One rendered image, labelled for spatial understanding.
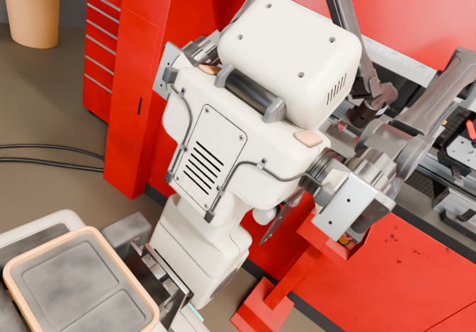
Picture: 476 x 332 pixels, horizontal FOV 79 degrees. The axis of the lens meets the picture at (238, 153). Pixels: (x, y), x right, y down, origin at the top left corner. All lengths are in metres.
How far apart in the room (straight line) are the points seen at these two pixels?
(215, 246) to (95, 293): 0.24
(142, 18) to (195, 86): 0.92
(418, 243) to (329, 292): 0.52
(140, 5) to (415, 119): 1.12
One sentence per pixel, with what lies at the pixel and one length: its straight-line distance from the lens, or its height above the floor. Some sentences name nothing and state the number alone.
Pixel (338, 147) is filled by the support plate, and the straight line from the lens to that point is 1.08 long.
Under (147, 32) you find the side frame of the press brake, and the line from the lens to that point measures 1.39.
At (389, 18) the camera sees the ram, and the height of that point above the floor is 1.40.
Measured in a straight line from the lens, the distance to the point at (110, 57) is 2.15.
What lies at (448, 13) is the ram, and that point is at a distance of 1.21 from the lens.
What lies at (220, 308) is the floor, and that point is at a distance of 1.66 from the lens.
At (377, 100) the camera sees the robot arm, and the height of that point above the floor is 1.21.
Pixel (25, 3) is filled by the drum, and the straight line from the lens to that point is 3.35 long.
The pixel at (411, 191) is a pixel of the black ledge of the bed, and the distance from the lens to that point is 1.43.
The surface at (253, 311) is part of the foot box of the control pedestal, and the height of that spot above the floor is 0.12.
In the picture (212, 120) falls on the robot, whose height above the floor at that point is 1.19.
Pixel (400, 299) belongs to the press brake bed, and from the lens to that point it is 1.58.
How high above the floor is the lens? 1.44
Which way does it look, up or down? 34 degrees down
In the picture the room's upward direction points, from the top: 24 degrees clockwise
